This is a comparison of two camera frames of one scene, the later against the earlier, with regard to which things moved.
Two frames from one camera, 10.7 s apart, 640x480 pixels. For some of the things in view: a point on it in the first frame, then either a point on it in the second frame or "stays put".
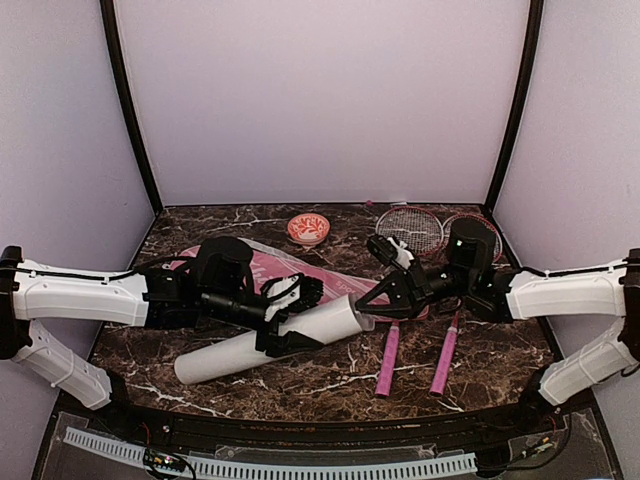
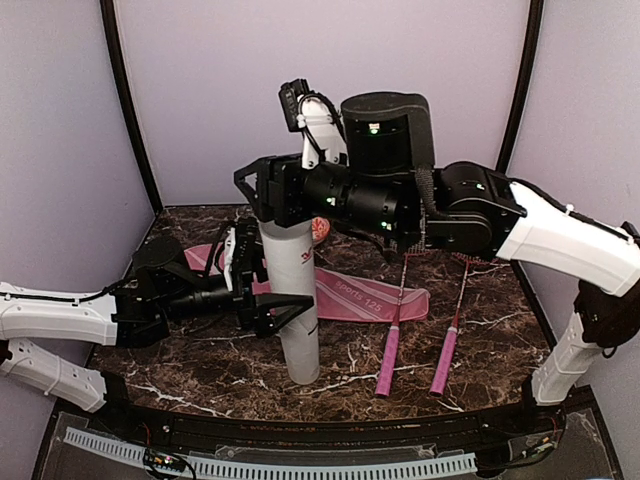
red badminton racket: (423, 232) stays put
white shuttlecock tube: (332, 322) to (289, 270)
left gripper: (289, 344) to (244, 264)
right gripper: (421, 289) to (274, 182)
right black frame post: (534, 28) stays put
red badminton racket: (438, 383) stays put
